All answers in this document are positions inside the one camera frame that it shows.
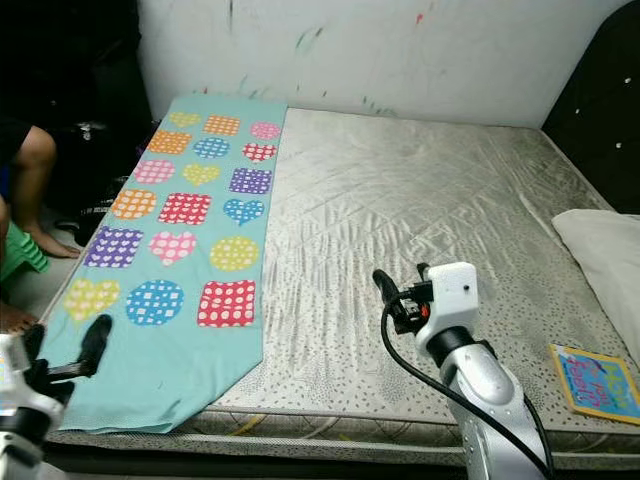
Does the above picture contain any white pillow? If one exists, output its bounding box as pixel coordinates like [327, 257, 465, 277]
[551, 208, 640, 339]

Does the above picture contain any colourful children's board book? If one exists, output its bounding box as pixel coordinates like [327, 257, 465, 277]
[548, 343, 640, 427]

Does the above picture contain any green plastic stool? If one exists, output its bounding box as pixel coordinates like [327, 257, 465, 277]
[0, 222, 51, 284]

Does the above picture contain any teal blanket with colourful shapes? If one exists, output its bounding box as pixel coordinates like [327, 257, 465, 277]
[40, 95, 290, 434]

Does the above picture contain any person in blue shirt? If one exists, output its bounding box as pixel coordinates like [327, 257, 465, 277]
[0, 122, 83, 336]

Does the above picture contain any pile of black bags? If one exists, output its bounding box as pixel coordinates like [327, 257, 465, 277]
[55, 100, 156, 243]

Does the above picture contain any black tufted headboard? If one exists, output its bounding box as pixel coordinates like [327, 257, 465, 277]
[542, 3, 640, 217]

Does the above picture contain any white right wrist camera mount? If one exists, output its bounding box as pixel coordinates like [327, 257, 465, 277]
[415, 262, 480, 347]

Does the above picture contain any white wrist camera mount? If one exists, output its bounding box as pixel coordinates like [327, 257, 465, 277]
[0, 332, 63, 421]
[415, 262, 480, 347]

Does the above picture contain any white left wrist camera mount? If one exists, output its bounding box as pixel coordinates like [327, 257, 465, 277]
[0, 332, 63, 421]

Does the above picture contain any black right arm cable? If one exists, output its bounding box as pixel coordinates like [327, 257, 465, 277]
[379, 298, 557, 479]

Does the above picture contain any black bed frame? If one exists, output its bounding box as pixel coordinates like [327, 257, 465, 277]
[50, 443, 473, 480]

